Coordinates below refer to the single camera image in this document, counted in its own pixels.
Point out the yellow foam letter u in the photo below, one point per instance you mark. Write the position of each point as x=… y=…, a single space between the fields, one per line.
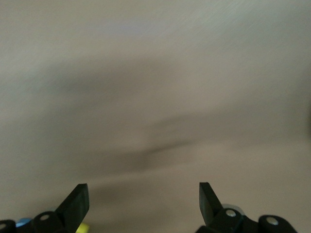
x=83 y=228

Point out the brown table cover mat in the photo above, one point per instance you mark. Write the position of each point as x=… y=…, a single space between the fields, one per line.
x=145 y=48

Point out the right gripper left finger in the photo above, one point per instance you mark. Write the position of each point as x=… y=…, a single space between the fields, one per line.
x=75 y=206

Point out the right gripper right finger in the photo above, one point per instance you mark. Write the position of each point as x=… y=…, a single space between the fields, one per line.
x=209 y=206

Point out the blue foam letter g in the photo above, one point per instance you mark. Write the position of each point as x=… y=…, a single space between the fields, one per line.
x=23 y=222

